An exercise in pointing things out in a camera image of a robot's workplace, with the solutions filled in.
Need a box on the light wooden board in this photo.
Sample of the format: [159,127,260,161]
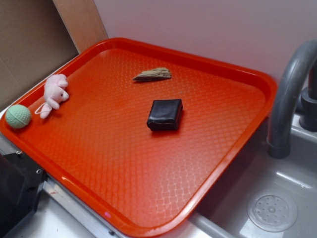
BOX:
[53,0,108,53]

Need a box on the black square block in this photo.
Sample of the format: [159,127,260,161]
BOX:
[147,99,183,131]

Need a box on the brown cardboard panel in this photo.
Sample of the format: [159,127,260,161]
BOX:
[0,0,78,110]

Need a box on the orange plastic tray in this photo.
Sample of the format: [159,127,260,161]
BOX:
[0,38,277,238]

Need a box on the grey curved faucet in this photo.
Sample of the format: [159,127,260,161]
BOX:
[267,40,317,159]

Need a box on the green dimpled ball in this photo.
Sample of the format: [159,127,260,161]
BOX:
[5,105,31,129]

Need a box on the grey toy sink basin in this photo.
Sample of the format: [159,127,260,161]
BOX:
[190,114,317,238]

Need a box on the dark grey faucet handle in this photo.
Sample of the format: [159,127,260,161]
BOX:
[300,62,317,132]

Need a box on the pink plush toy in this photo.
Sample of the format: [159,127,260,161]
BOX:
[35,74,69,119]

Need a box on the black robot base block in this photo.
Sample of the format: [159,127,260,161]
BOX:
[0,151,46,238]

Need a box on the brown wood piece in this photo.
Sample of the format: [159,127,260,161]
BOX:
[133,67,172,82]

